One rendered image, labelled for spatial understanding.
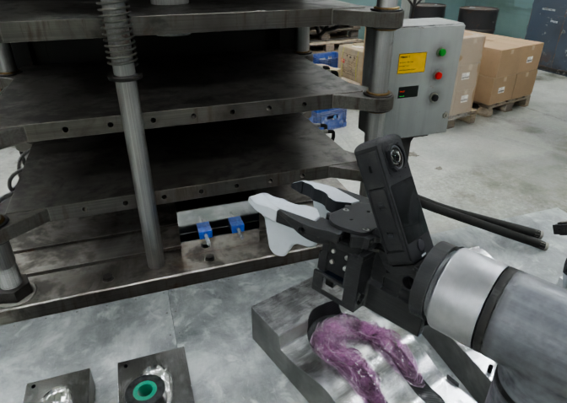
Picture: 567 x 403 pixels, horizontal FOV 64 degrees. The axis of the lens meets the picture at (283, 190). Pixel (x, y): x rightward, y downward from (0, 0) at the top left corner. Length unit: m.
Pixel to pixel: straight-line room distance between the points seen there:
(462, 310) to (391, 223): 0.09
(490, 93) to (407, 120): 3.91
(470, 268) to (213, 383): 0.85
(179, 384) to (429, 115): 1.24
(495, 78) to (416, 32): 3.97
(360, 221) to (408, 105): 1.29
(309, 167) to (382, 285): 1.12
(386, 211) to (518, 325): 0.13
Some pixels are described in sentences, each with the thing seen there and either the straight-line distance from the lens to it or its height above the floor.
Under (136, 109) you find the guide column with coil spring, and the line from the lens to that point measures 1.29.
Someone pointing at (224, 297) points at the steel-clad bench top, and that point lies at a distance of 1.36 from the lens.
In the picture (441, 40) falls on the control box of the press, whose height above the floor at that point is 1.42.
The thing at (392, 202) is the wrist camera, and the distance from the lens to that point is 0.39.
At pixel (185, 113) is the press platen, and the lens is 1.35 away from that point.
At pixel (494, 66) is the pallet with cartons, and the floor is 0.57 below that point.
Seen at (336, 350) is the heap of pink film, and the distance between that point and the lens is 1.08.
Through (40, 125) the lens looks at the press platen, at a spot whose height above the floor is 1.28.
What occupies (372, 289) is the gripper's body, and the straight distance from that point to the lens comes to 0.45.
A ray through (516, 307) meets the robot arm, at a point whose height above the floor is 1.47.
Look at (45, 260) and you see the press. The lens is 1.70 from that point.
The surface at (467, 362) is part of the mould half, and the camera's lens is 1.17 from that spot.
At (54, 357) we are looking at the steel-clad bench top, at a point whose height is 0.80.
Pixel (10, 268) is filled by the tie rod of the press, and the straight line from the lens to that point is 1.51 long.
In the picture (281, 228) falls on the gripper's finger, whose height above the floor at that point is 1.44.
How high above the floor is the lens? 1.70
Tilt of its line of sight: 28 degrees down
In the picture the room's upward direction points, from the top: straight up
